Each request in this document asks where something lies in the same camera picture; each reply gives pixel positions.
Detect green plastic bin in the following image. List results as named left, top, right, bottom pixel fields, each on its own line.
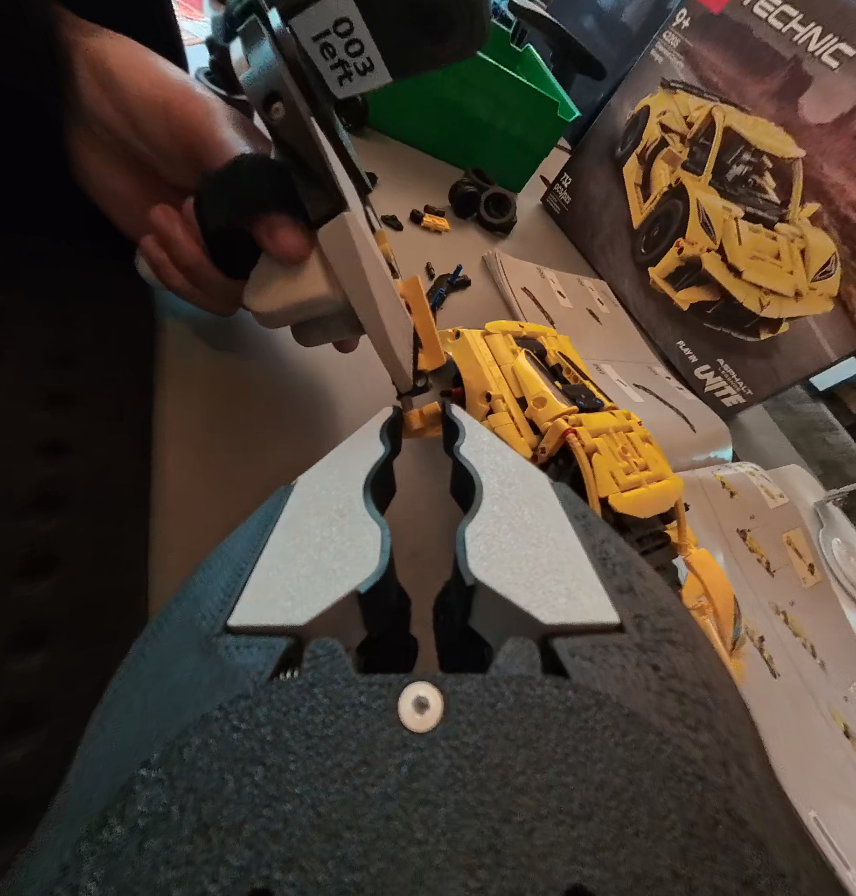
left=365, top=21, right=581, bottom=193

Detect grey desk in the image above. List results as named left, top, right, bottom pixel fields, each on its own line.
left=148, top=105, right=856, bottom=896

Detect yellow beam with black pin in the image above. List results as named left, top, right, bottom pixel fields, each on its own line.
left=396, top=275, right=448, bottom=403

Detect wooden document stand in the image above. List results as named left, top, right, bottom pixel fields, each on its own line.
left=813, top=479, right=856, bottom=618

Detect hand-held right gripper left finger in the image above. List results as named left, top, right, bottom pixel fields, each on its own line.
left=226, top=407, right=404, bottom=627

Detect curved black blue brick piece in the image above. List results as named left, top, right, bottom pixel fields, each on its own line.
left=428, top=265, right=472, bottom=309

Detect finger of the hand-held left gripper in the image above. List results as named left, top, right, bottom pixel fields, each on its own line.
left=307, top=120, right=419, bottom=394

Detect person's left hand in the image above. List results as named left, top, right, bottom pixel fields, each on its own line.
left=63, top=10, right=362, bottom=354

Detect yellow brick car model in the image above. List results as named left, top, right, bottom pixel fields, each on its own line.
left=400, top=321, right=747, bottom=683

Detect car printed cardboard box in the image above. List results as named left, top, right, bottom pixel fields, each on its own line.
left=540, top=0, right=856, bottom=421

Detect black perforated panel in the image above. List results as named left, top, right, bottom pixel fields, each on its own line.
left=0, top=231, right=156, bottom=876

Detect open instruction booklet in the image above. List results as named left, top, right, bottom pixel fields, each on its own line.
left=482, top=251, right=856, bottom=896

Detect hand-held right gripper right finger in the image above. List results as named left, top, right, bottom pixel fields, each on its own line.
left=442, top=403, right=623, bottom=638

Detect black office chair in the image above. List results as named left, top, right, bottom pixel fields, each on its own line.
left=508, top=0, right=608, bottom=84

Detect person's left forearm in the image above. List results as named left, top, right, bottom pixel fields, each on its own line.
left=0, top=0, right=187, bottom=239

